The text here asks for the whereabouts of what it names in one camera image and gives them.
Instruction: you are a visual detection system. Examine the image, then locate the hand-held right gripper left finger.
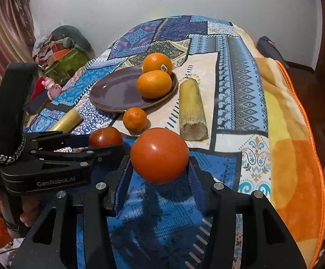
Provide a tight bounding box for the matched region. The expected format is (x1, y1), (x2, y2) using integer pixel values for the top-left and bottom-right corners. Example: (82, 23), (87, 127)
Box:
(11, 155), (133, 269)

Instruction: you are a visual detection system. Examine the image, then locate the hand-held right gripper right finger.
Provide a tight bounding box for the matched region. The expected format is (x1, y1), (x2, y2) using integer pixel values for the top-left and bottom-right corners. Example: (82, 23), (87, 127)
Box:
(190, 157), (308, 269)

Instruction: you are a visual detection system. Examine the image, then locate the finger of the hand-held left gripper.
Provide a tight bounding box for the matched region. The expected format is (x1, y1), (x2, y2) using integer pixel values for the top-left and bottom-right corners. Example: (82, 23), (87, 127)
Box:
(25, 130), (91, 151)
(35, 145), (125, 173)

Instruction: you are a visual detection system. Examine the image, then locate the small red tomato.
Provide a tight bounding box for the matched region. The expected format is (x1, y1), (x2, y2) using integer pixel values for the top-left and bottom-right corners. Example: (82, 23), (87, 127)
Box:
(89, 126), (124, 148)

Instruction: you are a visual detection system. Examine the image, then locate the large red tomato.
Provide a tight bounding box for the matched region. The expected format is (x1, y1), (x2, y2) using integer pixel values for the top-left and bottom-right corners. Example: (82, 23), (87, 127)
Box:
(130, 127), (190, 186)

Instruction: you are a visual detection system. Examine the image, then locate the purple plate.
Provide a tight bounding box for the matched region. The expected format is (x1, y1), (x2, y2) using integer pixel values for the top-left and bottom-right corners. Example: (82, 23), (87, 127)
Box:
(89, 66), (179, 113)

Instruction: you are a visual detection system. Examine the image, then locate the person's left hand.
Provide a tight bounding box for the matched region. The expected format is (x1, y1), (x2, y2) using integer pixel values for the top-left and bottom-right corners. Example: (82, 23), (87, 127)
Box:
(19, 195), (41, 228)

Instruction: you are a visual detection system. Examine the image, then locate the thin yellow sugarcane piece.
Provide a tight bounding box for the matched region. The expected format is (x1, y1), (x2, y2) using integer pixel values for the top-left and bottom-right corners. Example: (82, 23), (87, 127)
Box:
(47, 108), (84, 132)

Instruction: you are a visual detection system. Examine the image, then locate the small tangerine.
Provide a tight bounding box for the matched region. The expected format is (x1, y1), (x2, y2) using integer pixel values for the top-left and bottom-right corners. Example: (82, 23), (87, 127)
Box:
(122, 107), (148, 133)

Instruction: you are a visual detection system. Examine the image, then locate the pink toy figure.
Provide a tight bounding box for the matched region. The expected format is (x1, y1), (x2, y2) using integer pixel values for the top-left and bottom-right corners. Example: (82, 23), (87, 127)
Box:
(43, 78), (62, 100)

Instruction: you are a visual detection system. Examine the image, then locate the orange box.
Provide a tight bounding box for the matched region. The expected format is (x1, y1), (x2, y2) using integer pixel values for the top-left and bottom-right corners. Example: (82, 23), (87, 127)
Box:
(46, 43), (71, 62)

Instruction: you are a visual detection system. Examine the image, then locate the striped curtain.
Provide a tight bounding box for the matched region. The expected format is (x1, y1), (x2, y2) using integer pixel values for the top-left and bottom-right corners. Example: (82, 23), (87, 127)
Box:
(0, 0), (37, 136)

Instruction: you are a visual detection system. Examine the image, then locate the thick sugarcane piece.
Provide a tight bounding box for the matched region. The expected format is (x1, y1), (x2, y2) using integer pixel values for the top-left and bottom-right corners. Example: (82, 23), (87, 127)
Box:
(179, 79), (209, 141)

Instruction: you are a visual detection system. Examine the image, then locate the green cardboard box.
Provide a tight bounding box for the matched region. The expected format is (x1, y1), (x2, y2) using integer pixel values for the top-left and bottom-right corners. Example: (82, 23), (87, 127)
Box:
(51, 48), (90, 82)

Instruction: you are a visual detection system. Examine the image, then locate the plain orange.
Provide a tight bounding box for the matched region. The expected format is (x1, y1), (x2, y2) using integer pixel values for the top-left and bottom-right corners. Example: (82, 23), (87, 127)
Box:
(136, 70), (172, 100)

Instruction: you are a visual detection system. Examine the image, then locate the grey cushion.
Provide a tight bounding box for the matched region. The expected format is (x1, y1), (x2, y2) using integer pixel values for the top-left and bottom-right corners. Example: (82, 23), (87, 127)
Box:
(51, 25), (93, 53)

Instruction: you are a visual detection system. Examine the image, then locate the orange yellow fleece blanket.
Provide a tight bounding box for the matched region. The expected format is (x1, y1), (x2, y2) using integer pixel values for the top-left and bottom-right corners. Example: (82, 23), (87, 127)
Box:
(232, 23), (325, 269)

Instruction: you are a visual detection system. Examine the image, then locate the blue patchwork printed blanket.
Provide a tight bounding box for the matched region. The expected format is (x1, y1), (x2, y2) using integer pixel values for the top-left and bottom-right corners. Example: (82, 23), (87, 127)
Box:
(24, 15), (273, 269)

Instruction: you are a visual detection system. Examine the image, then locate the orange with sticker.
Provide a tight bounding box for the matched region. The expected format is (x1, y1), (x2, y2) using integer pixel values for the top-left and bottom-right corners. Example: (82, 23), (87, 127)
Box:
(141, 52), (174, 76)

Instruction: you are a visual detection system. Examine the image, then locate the dark bag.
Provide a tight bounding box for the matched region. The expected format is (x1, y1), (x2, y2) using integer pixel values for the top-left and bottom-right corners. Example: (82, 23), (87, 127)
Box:
(256, 36), (290, 68)

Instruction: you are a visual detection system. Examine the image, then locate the black white braided cord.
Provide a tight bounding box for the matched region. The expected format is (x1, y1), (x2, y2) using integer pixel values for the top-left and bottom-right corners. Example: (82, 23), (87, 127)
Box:
(0, 139), (26, 165)

